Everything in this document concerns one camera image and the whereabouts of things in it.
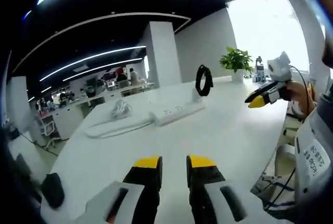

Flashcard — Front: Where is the white power strip cable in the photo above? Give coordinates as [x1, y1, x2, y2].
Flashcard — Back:
[85, 98, 155, 139]

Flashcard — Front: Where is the white power strip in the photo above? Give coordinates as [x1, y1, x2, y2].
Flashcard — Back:
[148, 99, 207, 127]

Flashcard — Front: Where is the white worn device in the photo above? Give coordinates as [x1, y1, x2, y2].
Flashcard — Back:
[294, 104, 333, 216]

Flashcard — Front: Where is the white charger adapter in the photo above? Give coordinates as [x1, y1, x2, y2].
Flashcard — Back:
[190, 86, 206, 105]

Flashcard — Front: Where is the row of white office workstations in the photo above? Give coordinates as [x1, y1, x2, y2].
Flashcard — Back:
[38, 80, 156, 131]

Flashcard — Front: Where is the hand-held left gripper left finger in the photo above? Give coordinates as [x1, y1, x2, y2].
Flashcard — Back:
[83, 155, 163, 224]

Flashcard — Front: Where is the person's right hand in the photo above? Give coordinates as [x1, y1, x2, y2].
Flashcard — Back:
[280, 82, 317, 118]

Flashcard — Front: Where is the striped white shirt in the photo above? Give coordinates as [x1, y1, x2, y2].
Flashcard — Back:
[256, 173, 298, 212]

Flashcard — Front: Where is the white desk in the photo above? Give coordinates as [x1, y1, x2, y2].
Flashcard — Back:
[48, 76, 290, 224]

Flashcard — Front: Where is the black oval object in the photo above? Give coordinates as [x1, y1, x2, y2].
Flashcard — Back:
[41, 172, 66, 209]

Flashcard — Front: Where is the green potted plant white pot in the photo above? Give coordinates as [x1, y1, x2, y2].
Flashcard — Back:
[219, 46, 254, 83]

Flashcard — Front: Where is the dark blue tabletop device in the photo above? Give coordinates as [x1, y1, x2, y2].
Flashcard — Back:
[254, 55, 265, 82]

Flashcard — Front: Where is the black charger cable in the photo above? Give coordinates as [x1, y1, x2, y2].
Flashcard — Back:
[195, 64, 215, 97]

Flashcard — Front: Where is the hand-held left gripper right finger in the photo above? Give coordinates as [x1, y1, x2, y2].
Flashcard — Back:
[185, 154, 261, 224]

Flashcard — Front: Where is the white office chair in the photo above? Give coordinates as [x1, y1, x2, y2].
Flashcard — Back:
[40, 116, 63, 150]

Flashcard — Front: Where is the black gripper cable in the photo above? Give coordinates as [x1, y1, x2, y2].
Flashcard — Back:
[289, 66, 313, 116]

